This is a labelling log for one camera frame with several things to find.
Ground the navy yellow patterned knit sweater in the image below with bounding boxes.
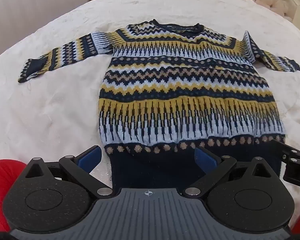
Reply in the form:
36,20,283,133
17,19,300,192

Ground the cream embroidered bedspread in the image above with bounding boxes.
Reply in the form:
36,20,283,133
0,0,300,188

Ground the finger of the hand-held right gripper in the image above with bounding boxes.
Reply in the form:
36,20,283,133
271,139,300,165

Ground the white curtain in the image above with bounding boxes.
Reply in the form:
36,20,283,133
0,0,97,64

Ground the person's red clothing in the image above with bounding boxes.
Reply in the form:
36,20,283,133
0,159,28,233

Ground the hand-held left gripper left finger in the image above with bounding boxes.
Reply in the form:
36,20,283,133
25,145,114,197

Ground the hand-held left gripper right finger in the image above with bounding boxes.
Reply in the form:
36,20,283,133
182,146,272,197

